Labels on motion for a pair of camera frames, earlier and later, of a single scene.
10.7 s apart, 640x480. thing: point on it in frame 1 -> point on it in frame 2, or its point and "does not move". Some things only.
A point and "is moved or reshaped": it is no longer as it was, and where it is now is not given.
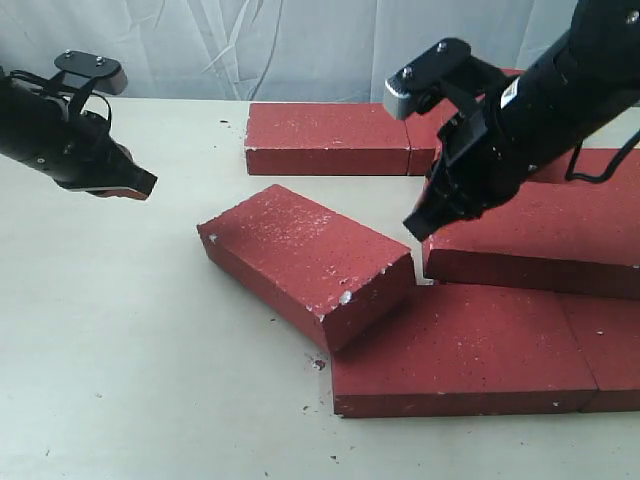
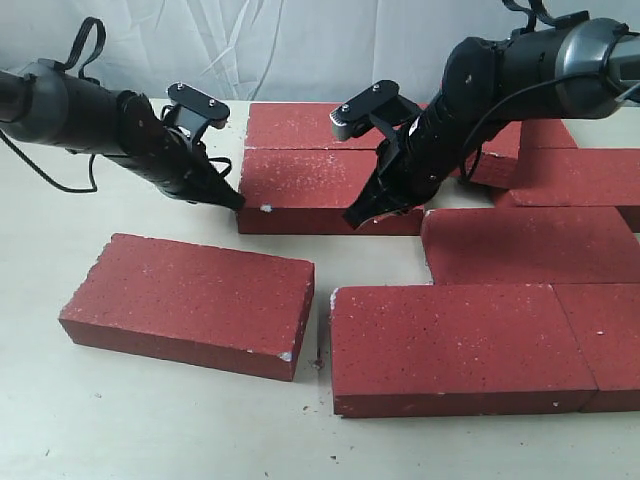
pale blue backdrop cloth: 271,51 does not move
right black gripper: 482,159 -> 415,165
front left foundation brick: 467,350 does not move
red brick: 322,271 -> 233,309
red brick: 560,237 is moved or reshaped
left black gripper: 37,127 -> 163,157
